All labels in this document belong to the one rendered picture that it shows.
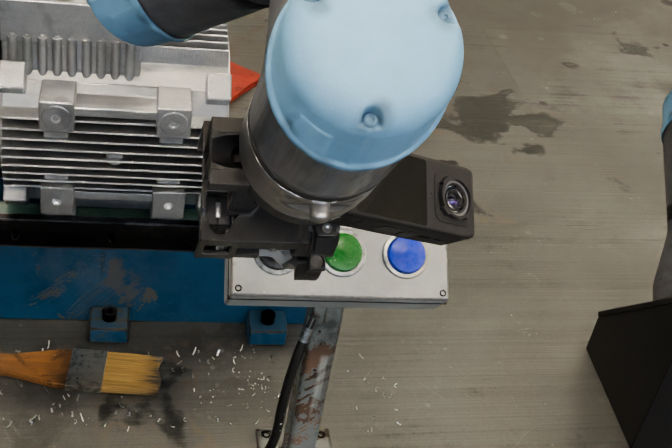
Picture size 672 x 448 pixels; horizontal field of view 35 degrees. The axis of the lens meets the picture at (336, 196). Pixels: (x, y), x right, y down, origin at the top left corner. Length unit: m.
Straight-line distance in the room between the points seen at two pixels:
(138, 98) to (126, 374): 0.27
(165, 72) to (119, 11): 0.39
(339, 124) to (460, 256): 0.88
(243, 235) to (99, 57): 0.40
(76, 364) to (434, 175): 0.54
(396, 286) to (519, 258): 0.50
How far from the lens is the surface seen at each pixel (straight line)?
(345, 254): 0.80
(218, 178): 0.54
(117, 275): 1.08
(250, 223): 0.60
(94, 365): 1.07
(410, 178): 0.61
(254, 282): 0.80
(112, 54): 0.96
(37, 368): 1.07
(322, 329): 0.87
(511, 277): 1.27
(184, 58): 0.98
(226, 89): 0.96
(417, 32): 0.42
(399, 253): 0.81
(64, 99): 0.94
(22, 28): 0.96
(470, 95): 1.61
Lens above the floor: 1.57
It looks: 35 degrees down
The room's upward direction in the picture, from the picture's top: 10 degrees clockwise
